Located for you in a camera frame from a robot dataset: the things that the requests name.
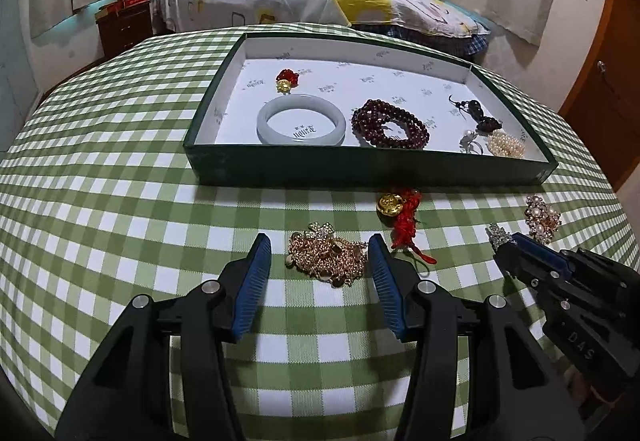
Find silver pearl ring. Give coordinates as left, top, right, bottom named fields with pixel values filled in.
left=460, top=130, right=486, bottom=156

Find red knot tassel gold charm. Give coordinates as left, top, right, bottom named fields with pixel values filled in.
left=376, top=188, right=438, bottom=266

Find brown wooden door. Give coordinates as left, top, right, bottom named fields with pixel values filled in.
left=557, top=0, right=640, bottom=193

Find cream pearl necklace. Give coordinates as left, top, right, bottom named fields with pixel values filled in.
left=485, top=130, right=527, bottom=159

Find pale jade bangle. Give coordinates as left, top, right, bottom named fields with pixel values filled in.
left=256, top=94, right=347, bottom=147

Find gold chain necklace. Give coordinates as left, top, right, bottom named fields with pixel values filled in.
left=286, top=221, right=368, bottom=289

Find green cardboard box tray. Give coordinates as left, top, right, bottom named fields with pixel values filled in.
left=182, top=32, right=559, bottom=188

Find blue plaid mattress cover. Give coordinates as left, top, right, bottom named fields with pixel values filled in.
left=380, top=24, right=493, bottom=68

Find red gift boxes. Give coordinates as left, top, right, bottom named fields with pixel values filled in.
left=97, top=0, right=151, bottom=19

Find frosted glass wardrobe door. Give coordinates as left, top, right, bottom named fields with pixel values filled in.
left=0, top=0, right=42, bottom=153

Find gold pearl brooch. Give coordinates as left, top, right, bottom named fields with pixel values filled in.
left=524, top=195, right=562, bottom=244

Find small red bead charm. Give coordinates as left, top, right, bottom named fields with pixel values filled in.
left=276, top=68, right=301, bottom=94

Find dark wooden nightstand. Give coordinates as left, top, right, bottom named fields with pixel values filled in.
left=96, top=1, right=153, bottom=60

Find silver rhinestone brooch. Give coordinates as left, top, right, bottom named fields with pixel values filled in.
left=486, top=222, right=512, bottom=252

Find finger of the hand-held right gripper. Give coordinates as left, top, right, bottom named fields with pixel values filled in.
left=494, top=243, right=563, bottom=302
left=510, top=233, right=581, bottom=279

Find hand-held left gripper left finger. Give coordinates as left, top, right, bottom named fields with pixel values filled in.
left=55, top=232, right=273, bottom=441

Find dark red bead bracelet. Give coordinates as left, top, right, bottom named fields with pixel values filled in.
left=351, top=98, right=430, bottom=150

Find black carved pendant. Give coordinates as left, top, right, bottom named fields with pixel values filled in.
left=448, top=94, right=502, bottom=132

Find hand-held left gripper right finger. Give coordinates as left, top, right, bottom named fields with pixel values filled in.
left=367, top=233, right=586, bottom=441

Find green checked tablecloth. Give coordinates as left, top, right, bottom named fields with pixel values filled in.
left=0, top=22, right=640, bottom=441

